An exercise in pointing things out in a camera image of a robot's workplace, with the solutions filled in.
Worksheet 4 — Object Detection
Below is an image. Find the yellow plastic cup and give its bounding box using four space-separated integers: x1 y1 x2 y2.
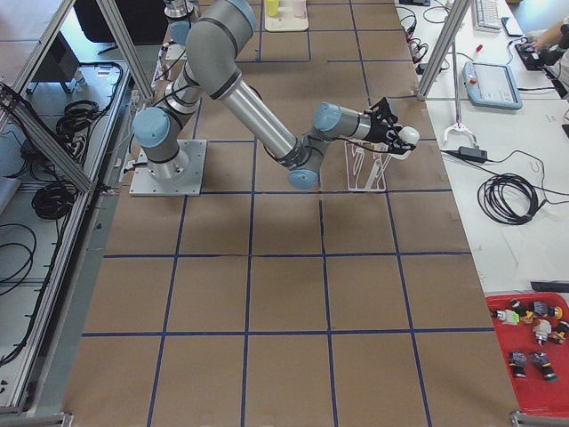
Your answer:
265 0 279 17

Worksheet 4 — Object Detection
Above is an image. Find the teach pendant tablet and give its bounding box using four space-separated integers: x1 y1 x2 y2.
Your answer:
462 61 523 110

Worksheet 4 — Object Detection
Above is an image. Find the aluminium frame post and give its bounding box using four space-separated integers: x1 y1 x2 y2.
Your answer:
416 0 471 101

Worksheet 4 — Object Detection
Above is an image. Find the person in white shirt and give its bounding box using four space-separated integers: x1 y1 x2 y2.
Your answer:
528 16 568 97

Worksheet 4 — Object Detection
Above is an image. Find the cream plastic tray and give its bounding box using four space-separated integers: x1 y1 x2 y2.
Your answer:
263 0 309 32

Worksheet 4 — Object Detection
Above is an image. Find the white keyboard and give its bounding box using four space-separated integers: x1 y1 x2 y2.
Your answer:
471 0 501 33

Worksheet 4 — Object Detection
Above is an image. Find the pale green plastic cup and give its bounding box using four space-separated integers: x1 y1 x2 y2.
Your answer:
398 126 420 146

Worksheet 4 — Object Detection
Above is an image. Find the white wire cup rack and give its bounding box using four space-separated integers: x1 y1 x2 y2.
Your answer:
344 141 411 192

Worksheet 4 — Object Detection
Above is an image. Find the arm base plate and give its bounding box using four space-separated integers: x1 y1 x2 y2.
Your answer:
130 140 207 197

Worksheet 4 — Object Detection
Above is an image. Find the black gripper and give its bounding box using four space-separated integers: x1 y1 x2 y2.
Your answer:
366 98 416 155

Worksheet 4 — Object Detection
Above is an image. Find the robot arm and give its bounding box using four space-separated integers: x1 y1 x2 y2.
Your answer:
153 0 201 82
131 1 420 196

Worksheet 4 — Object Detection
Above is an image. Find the red parts tray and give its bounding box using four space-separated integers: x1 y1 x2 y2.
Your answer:
486 292 568 418

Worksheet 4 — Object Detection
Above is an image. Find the white claw tool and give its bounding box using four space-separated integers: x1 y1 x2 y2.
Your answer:
443 42 478 149

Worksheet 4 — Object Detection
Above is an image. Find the black power brick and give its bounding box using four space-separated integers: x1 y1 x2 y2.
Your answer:
457 146 488 164

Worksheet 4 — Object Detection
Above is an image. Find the coiled black cable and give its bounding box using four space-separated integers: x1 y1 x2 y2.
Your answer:
477 173 540 226

